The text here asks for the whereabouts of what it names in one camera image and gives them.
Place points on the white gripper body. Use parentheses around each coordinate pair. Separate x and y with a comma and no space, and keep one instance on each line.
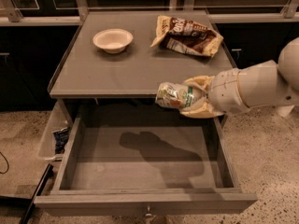
(223,92)

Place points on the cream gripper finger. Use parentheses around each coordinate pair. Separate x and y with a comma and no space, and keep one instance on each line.
(201,82)
(201,109)

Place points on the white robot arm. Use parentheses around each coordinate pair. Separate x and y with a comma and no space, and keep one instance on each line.
(271,83)

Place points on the grey open top drawer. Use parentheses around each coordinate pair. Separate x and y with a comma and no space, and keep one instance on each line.
(124,160)

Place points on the grey counter cabinet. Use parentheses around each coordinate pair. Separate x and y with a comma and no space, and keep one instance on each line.
(88,72)

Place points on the brown cream chip bag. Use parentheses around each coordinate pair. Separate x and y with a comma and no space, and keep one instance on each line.
(186,37)

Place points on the white paper bowl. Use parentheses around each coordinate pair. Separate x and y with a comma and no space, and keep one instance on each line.
(113,41)

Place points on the blue snack packet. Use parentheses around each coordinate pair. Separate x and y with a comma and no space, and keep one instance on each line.
(61,138)

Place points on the clear plastic storage bin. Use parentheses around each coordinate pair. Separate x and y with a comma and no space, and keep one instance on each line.
(57,121)

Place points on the black floor bar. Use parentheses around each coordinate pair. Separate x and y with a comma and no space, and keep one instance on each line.
(39,188)

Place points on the metal railing frame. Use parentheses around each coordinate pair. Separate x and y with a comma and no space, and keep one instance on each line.
(218,11)

